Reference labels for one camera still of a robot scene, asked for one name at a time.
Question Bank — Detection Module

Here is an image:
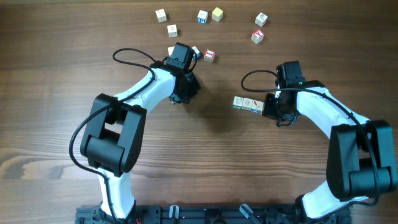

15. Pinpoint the wooden block plain back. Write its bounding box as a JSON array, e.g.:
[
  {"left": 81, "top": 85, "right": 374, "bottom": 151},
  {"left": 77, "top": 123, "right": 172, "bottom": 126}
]
[{"left": 242, "top": 98, "right": 253, "bottom": 111}]

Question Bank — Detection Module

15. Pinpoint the wooden block red side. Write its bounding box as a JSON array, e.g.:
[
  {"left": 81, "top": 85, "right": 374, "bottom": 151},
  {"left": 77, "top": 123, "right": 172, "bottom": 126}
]
[{"left": 167, "top": 47, "right": 174, "bottom": 56}]

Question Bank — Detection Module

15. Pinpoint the wooden block green side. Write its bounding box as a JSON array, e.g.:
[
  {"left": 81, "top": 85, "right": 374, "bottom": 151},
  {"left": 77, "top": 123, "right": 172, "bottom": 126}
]
[{"left": 233, "top": 96, "right": 244, "bottom": 110}]

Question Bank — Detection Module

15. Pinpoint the wooden block yellow top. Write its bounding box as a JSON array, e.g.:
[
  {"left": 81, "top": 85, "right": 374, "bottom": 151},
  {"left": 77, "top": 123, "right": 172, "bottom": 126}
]
[{"left": 197, "top": 10, "right": 208, "bottom": 24}]

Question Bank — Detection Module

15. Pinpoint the wooden block yellow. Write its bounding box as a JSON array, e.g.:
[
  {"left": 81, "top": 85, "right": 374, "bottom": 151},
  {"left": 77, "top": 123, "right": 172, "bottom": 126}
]
[
  {"left": 212, "top": 7, "right": 223, "bottom": 22},
  {"left": 197, "top": 10, "right": 208, "bottom": 24}
]

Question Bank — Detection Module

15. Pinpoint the wooden block red X top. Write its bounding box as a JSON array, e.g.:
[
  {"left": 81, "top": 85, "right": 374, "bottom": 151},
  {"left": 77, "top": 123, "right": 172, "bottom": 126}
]
[{"left": 251, "top": 29, "right": 265, "bottom": 44}]

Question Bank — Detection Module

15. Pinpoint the wooden block red 9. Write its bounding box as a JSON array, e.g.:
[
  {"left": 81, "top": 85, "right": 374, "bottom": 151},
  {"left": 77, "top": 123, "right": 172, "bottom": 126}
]
[{"left": 255, "top": 12, "right": 268, "bottom": 27}]

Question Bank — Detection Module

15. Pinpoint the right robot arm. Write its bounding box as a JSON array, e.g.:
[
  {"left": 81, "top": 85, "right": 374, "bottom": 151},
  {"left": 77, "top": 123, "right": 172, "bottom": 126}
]
[{"left": 262, "top": 61, "right": 397, "bottom": 222}]

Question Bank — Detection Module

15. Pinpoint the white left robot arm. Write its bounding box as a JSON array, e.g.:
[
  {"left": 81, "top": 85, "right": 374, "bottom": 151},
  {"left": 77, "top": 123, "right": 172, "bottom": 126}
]
[{"left": 76, "top": 42, "right": 200, "bottom": 223}]

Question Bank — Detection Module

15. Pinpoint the wooden block blue side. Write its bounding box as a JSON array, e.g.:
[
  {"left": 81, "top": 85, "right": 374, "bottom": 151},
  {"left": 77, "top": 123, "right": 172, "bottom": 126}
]
[{"left": 192, "top": 46, "right": 201, "bottom": 60}]

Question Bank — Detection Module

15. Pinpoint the wooden block green J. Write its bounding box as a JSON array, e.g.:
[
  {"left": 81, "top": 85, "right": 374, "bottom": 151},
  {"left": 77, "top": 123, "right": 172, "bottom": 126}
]
[{"left": 167, "top": 24, "right": 178, "bottom": 38}]

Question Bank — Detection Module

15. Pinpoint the wooden block far left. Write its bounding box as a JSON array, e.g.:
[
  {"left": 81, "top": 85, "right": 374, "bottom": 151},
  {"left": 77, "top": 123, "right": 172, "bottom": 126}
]
[{"left": 155, "top": 9, "right": 167, "bottom": 23}]

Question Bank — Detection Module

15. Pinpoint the wooden block yellow back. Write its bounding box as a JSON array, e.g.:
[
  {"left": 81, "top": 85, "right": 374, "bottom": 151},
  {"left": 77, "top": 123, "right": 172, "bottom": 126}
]
[{"left": 212, "top": 7, "right": 223, "bottom": 22}]

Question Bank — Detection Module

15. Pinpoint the black mounting rail base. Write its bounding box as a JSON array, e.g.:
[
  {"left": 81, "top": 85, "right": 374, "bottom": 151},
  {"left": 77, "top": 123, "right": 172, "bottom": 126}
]
[{"left": 75, "top": 203, "right": 352, "bottom": 224}]

